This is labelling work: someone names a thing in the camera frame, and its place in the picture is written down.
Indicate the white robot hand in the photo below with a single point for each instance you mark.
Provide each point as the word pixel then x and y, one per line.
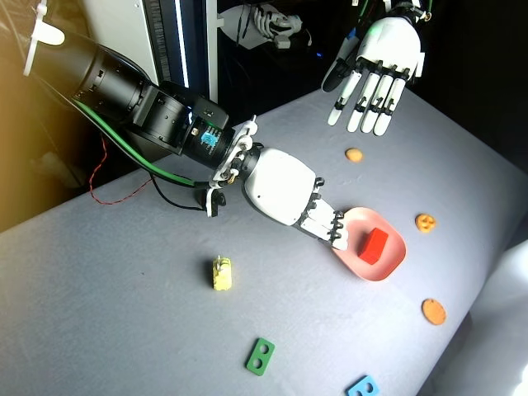
pixel 280 185
pixel 392 45

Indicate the red block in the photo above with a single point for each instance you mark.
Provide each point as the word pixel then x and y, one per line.
pixel 373 245

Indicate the pink square plate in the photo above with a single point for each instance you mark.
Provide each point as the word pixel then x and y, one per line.
pixel 389 260

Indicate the spare white robot hand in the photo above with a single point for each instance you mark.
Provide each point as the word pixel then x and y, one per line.
pixel 247 24

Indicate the green two-hole block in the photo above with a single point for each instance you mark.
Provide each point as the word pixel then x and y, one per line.
pixel 251 365

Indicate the blue two-hole block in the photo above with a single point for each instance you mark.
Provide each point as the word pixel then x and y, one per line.
pixel 359 389

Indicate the tan round biscuit toy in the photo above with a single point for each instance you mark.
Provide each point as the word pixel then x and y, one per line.
pixel 354 155

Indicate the yellow corn toy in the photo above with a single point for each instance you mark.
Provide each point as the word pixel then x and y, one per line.
pixel 222 276

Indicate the orange pretzel toy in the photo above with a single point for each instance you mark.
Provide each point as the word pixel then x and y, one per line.
pixel 420 224

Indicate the orange round cookie toy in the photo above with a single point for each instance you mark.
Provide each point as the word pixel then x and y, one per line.
pixel 434 312

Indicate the grey table cloth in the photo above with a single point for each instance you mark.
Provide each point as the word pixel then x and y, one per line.
pixel 123 309

